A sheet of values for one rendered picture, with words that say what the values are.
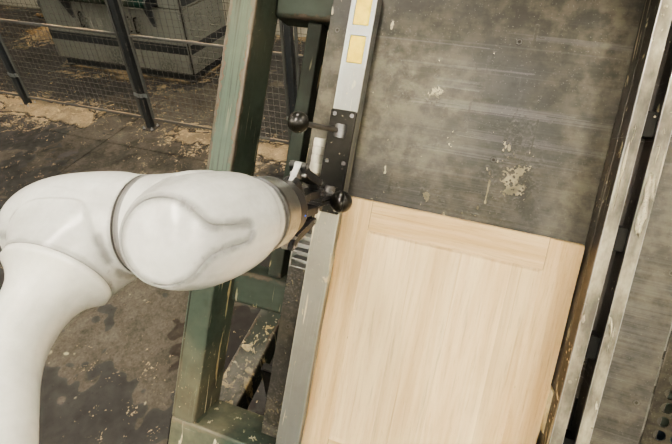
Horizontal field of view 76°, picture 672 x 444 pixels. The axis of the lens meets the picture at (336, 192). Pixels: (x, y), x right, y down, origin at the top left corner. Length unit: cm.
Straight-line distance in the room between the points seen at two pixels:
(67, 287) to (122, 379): 193
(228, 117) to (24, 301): 57
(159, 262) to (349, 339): 62
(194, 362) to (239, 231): 71
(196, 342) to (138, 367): 135
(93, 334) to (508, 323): 212
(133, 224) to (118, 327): 220
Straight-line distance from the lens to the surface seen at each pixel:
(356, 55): 85
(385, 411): 98
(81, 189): 48
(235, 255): 37
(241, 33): 93
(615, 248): 83
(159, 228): 35
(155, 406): 225
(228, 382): 129
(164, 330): 246
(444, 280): 86
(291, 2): 100
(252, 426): 113
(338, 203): 71
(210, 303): 99
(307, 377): 96
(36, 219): 48
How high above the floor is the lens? 190
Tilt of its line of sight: 38 degrees down
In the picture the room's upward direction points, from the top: straight up
